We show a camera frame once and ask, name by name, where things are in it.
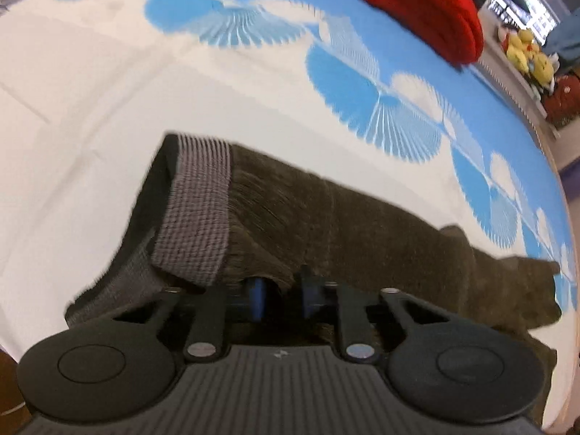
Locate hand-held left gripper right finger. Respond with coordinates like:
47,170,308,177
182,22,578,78
297,266,448,364

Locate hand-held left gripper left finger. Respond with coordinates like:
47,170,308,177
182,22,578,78
111,276,273,364

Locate brown corduroy pants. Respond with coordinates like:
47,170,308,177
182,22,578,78
66,132,563,427

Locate blue white printed bedsheet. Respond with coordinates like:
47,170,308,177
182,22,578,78
0,0,572,431

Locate red folded blanket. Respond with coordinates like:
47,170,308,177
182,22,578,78
312,0,485,66

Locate dark red cushion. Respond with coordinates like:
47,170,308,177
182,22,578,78
544,75,580,128

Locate yellow plush toy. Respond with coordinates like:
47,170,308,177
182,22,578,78
504,29,541,74
528,52,556,86

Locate blue hanging cloth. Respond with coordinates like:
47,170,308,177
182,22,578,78
541,20,580,61

